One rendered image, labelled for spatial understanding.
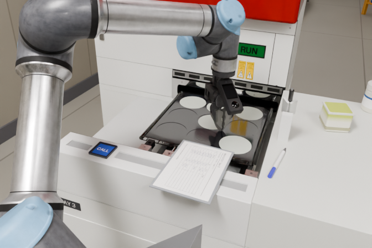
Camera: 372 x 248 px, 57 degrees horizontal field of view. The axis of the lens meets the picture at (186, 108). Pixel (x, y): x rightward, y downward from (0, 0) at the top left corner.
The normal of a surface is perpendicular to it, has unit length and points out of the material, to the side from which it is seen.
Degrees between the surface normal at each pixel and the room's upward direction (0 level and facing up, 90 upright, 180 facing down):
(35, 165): 48
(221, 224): 90
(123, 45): 90
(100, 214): 90
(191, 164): 0
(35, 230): 42
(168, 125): 0
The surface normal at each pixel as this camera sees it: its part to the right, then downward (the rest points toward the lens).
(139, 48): -0.35, 0.44
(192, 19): 0.47, 0.20
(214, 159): 0.03, -0.88
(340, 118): -0.10, 0.47
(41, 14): -0.15, 0.06
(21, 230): 0.47, -0.36
